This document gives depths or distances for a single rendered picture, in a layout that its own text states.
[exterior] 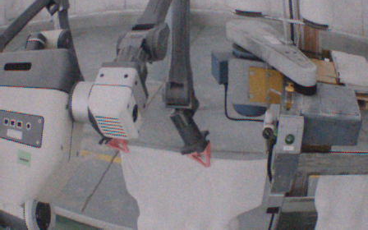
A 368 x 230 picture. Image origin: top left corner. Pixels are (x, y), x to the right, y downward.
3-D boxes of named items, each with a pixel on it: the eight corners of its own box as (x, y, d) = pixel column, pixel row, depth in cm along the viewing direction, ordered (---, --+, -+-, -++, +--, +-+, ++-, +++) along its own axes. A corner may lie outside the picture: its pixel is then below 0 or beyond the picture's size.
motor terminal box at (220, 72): (218, 92, 157) (216, 60, 152) (210, 80, 166) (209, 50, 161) (241, 90, 159) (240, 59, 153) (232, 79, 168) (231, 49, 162)
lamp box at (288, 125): (275, 153, 113) (278, 122, 109) (276, 144, 116) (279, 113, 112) (299, 154, 111) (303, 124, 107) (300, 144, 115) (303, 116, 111)
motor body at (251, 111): (228, 118, 164) (227, 51, 153) (234, 99, 177) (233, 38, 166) (269, 121, 161) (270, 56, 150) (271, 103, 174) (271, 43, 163)
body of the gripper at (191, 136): (210, 134, 144) (200, 113, 142) (201, 151, 136) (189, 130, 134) (192, 140, 147) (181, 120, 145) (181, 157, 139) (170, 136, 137)
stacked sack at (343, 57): (328, 69, 434) (328, 57, 427) (327, 57, 470) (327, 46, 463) (371, 78, 415) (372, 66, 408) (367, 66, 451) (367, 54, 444)
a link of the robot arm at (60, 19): (45, 8, 146) (58, -4, 139) (56, 6, 150) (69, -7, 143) (69, 111, 147) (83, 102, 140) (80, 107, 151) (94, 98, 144)
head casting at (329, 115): (268, 193, 124) (280, 102, 111) (276, 151, 146) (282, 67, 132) (347, 190, 118) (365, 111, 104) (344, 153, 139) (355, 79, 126)
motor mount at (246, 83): (227, 105, 157) (227, 59, 150) (230, 96, 163) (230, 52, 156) (301, 112, 151) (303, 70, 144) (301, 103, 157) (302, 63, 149)
